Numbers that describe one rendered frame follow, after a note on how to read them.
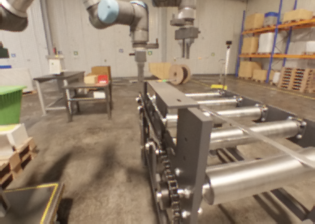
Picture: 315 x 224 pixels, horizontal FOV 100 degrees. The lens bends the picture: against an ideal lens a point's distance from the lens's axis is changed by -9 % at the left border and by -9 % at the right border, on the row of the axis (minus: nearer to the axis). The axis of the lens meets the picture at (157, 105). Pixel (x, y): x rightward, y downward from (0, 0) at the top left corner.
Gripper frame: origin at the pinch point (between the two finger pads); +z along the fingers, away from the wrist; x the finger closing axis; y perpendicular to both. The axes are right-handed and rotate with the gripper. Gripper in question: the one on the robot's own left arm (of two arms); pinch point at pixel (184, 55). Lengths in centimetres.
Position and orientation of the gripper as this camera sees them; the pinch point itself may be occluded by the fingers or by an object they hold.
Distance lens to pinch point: 83.9
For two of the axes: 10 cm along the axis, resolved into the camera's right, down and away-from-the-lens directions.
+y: 8.4, -1.7, 5.1
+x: -5.4, -2.6, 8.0
